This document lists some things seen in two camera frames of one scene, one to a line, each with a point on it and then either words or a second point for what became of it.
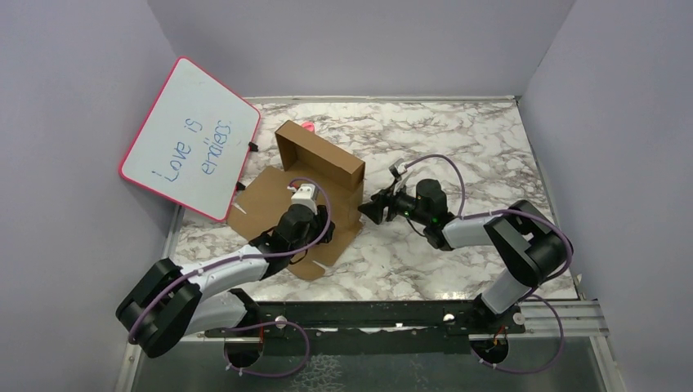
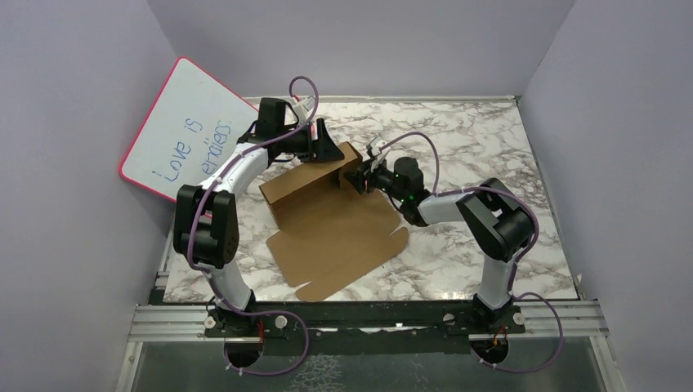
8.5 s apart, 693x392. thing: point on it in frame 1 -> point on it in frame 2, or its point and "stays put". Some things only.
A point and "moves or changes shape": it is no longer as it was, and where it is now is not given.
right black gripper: [374, 209] -> [357, 178]
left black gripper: [319, 221] -> [324, 149]
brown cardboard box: [301, 158] moves or changes shape
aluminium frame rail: [578, 318] stays put
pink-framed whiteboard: [192, 144] stays put
